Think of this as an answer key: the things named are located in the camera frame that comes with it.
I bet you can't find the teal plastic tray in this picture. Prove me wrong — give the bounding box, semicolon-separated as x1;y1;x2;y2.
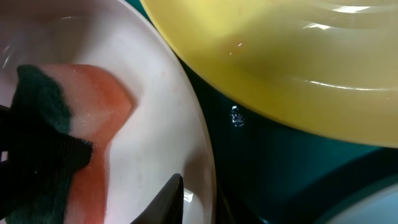
124;0;398;224

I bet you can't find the green and red sponge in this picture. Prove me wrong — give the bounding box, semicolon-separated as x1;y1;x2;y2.
5;64;135;224

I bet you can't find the white plate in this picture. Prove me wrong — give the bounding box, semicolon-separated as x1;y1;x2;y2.
1;1;216;223

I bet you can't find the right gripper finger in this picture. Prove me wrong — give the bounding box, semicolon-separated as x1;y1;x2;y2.
131;173;184;224

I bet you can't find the yellow-green plate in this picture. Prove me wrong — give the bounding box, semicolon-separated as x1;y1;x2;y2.
142;0;397;147

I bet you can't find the light blue plate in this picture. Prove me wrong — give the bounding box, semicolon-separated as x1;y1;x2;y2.
315;182;397;224

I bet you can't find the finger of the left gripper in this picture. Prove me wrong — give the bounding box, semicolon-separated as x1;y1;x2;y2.
1;106;93;218

